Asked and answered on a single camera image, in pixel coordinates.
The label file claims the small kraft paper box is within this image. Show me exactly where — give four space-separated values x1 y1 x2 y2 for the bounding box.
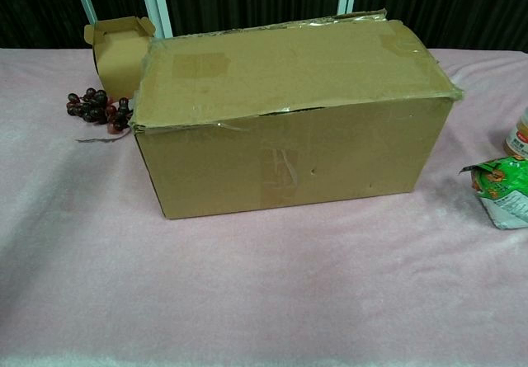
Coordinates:
83 16 157 98

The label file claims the jar with orange label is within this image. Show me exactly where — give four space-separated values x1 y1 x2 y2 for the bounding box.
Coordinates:
502 106 528 162

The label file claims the green snack bag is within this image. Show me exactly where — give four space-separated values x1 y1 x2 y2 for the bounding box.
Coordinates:
458 155 528 231

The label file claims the pink fleece tablecloth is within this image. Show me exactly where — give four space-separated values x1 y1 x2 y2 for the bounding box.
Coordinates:
0 46 528 367

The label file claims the large brown cardboard box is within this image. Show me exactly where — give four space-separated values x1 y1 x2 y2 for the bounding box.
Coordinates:
128 7 466 220

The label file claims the dark red grape bunch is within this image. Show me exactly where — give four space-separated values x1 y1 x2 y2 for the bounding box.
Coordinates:
65 87 134 144

